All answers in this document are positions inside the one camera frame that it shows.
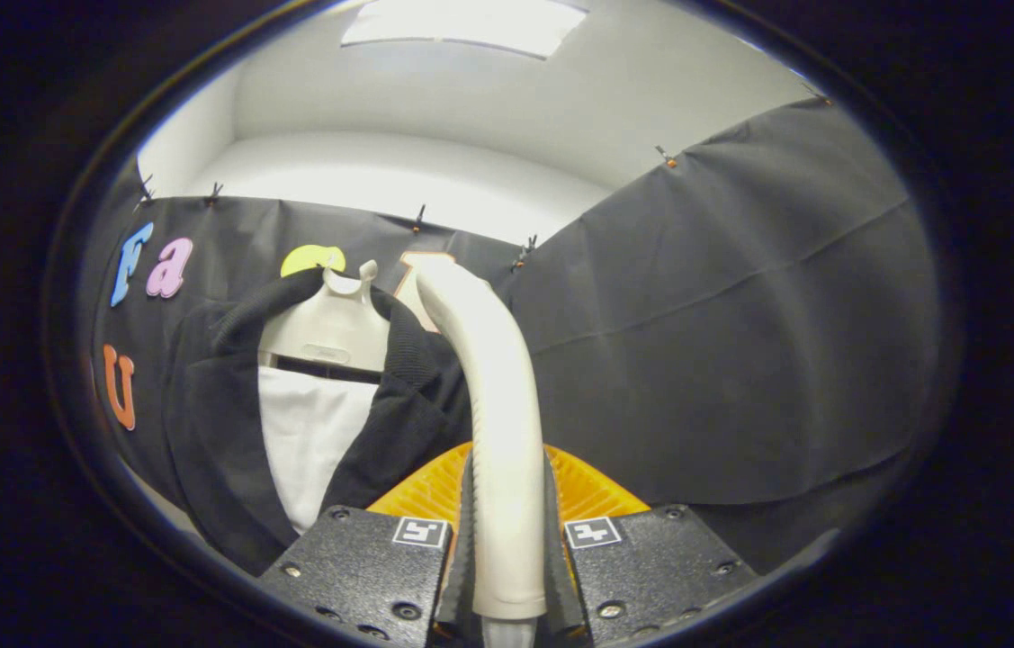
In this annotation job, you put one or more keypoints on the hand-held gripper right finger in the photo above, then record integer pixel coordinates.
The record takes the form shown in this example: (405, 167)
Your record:
(650, 567)

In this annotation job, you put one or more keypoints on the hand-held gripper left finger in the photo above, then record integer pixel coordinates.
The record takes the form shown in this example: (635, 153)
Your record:
(363, 567)

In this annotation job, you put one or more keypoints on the white shirt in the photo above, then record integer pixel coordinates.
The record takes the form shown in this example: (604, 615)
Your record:
(309, 441)

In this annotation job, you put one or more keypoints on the white garment steamer wand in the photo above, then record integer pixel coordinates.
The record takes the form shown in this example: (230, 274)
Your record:
(506, 450)

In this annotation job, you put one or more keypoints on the black jacket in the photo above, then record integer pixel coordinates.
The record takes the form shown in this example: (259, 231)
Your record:
(219, 432)

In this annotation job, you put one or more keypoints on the white plastic hanger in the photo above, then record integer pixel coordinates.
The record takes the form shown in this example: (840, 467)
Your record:
(331, 333)

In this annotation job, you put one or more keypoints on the black backdrop cloth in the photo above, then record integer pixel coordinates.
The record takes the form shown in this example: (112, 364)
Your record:
(740, 342)

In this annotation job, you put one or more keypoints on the row of backdrop clips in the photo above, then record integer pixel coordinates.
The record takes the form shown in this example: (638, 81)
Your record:
(417, 219)

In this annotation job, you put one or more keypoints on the large ceiling light panel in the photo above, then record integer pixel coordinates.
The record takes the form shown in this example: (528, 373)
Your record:
(471, 22)

